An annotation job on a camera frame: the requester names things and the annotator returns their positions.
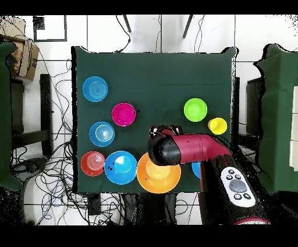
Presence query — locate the large yellow bowl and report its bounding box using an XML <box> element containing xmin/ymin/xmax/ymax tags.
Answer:
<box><xmin>136</xmin><ymin>151</ymin><xmax>182</xmax><ymax>194</ymax></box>

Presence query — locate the green bowl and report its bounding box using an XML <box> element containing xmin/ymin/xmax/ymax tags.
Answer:
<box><xmin>183</xmin><ymin>97</ymin><xmax>208</xmax><ymax>122</ymax></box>

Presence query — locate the dark green tablecloth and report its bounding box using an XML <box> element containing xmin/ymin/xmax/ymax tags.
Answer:
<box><xmin>253</xmin><ymin>43</ymin><xmax>298</xmax><ymax>194</ymax></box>
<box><xmin>0</xmin><ymin>41</ymin><xmax>24</xmax><ymax>192</ymax></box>
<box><xmin>71</xmin><ymin>45</ymin><xmax>239</xmax><ymax>195</ymax></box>

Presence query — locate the yellow cup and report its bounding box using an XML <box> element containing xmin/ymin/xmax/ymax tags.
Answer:
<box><xmin>207</xmin><ymin>117</ymin><xmax>228</xmax><ymax>135</ymax></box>

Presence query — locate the large blue bowl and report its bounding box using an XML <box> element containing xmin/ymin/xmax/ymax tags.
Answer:
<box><xmin>104</xmin><ymin>150</ymin><xmax>138</xmax><ymax>185</ymax></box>
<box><xmin>191</xmin><ymin>161</ymin><xmax>201</xmax><ymax>179</ymax></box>

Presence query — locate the pink bowl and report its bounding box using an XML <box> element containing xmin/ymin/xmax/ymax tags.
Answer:
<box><xmin>111</xmin><ymin>102</ymin><xmax>137</xmax><ymax>127</ymax></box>

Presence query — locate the small blue bowl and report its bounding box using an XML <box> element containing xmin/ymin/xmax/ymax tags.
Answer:
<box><xmin>88</xmin><ymin>121</ymin><xmax>115</xmax><ymax>147</ymax></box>
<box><xmin>81</xmin><ymin>76</ymin><xmax>109</xmax><ymax>103</ymax></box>

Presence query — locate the black box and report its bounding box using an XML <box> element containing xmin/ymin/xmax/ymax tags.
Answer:
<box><xmin>246</xmin><ymin>77</ymin><xmax>265</xmax><ymax>136</ymax></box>

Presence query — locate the orange bowl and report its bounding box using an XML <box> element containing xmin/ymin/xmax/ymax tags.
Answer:
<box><xmin>80</xmin><ymin>150</ymin><xmax>106</xmax><ymax>177</ymax></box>

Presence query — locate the black tripod leg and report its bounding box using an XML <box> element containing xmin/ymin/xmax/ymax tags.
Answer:
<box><xmin>122</xmin><ymin>15</ymin><xmax>132</xmax><ymax>33</ymax></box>
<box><xmin>182</xmin><ymin>15</ymin><xmax>194</xmax><ymax>39</ymax></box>

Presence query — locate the black power strip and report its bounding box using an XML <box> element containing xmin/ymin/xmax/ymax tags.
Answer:
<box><xmin>87</xmin><ymin>194</ymin><xmax>102</xmax><ymax>216</ymax></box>

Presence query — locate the black stand base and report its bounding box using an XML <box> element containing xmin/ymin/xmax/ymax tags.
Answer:
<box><xmin>11</xmin><ymin>157</ymin><xmax>48</xmax><ymax>182</ymax></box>

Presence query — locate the cardboard box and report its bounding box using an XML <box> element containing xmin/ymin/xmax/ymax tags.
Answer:
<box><xmin>0</xmin><ymin>16</ymin><xmax>40</xmax><ymax>81</ymax></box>

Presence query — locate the tangle of cables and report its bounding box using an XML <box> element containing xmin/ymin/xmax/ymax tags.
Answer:
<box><xmin>11</xmin><ymin>53</ymin><xmax>131</xmax><ymax>225</ymax></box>

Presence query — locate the black table frame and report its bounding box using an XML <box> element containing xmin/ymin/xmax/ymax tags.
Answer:
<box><xmin>10</xmin><ymin>73</ymin><xmax>54</xmax><ymax>156</ymax></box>

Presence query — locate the black square frame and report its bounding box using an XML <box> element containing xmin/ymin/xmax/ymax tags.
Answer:
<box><xmin>33</xmin><ymin>15</ymin><xmax>68</xmax><ymax>43</ymax></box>

